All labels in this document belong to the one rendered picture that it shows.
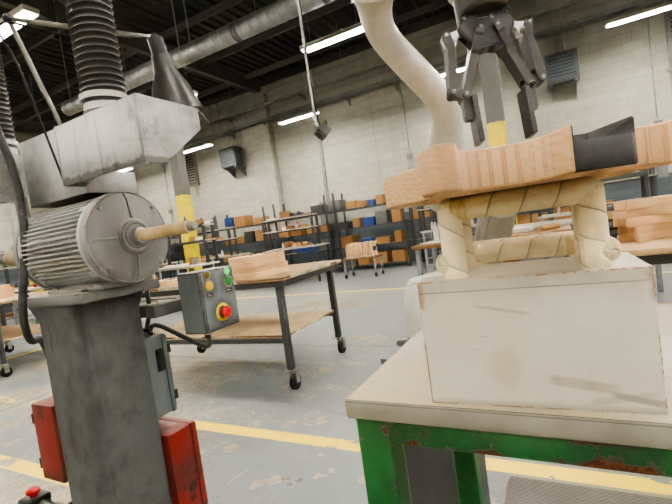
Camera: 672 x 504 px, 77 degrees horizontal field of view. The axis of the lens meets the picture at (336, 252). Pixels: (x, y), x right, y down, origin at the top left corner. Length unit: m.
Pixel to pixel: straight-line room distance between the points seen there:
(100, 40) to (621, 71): 11.54
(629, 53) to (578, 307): 11.72
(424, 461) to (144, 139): 1.37
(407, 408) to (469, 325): 0.15
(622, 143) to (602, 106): 11.49
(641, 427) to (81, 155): 1.13
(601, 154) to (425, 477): 1.45
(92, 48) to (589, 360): 1.15
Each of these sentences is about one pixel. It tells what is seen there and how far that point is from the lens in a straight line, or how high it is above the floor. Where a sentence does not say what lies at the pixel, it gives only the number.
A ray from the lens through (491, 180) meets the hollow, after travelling 0.50.
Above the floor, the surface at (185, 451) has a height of 0.54.
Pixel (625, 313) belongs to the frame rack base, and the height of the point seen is 1.05.
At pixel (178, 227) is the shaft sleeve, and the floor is 1.25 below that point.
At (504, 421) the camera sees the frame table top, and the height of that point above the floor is 0.92.
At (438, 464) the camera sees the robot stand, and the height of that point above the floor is 0.33.
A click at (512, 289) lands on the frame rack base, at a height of 1.08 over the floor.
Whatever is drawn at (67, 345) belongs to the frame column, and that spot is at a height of 0.98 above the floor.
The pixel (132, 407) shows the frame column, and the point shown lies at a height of 0.75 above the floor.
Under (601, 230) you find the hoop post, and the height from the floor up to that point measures 1.15.
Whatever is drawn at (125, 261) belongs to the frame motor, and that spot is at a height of 1.19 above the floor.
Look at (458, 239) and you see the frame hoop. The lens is 0.60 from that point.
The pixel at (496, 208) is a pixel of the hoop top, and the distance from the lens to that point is 0.59.
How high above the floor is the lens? 1.19
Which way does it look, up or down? 3 degrees down
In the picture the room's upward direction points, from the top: 8 degrees counter-clockwise
